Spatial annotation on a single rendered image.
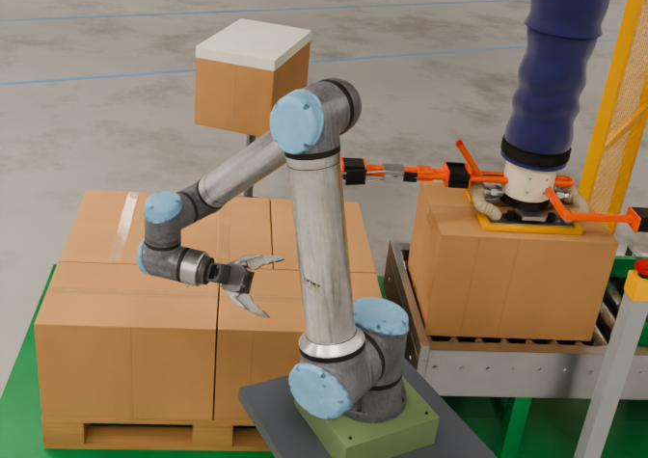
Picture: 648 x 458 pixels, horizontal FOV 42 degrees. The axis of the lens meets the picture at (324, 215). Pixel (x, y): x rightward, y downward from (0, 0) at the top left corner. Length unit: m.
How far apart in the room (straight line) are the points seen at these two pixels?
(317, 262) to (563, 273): 1.33
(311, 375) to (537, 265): 1.22
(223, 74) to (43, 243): 1.26
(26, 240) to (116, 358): 1.66
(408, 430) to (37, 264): 2.58
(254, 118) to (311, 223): 2.43
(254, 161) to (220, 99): 2.20
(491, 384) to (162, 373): 1.12
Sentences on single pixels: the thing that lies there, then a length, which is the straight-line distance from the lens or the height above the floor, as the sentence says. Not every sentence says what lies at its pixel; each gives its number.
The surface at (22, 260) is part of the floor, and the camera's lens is 4.34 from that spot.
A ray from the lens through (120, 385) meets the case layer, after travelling 3.04.
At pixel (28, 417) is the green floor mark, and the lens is 3.40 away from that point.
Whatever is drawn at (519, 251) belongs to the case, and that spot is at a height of 0.90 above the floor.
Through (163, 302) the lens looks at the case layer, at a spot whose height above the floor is 0.54.
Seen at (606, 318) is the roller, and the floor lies 0.54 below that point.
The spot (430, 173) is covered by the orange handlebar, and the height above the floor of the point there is 1.09.
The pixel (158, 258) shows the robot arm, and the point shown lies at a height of 1.13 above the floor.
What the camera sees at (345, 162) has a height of 1.10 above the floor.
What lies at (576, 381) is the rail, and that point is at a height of 0.48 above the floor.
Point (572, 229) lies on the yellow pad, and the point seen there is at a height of 0.97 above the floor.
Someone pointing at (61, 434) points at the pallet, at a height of 0.07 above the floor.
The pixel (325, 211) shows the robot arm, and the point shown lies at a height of 1.44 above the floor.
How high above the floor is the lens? 2.22
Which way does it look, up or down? 28 degrees down
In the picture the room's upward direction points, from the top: 6 degrees clockwise
